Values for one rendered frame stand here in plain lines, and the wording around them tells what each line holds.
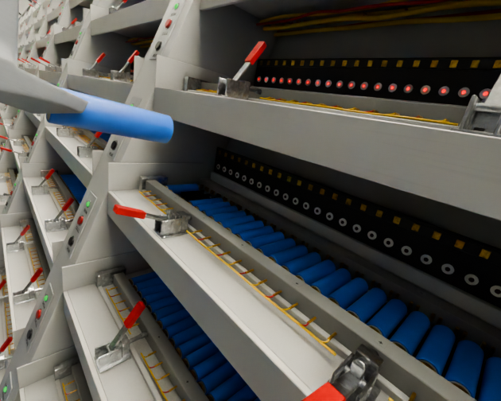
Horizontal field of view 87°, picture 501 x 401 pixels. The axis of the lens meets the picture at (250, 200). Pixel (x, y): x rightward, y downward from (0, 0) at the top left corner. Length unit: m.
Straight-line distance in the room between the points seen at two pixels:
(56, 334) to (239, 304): 0.45
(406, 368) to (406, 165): 0.14
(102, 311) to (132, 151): 0.28
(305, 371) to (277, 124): 0.22
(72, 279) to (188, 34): 0.48
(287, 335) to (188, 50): 0.48
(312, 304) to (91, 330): 0.36
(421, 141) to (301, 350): 0.18
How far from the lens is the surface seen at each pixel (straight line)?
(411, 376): 0.24
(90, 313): 0.54
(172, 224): 0.36
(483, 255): 0.34
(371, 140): 0.23
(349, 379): 0.21
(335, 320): 0.25
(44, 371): 0.70
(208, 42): 0.57
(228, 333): 0.27
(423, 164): 0.21
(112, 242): 0.57
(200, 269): 0.31
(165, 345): 0.44
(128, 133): 0.17
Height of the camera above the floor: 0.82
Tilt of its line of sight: 2 degrees down
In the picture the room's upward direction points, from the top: 25 degrees clockwise
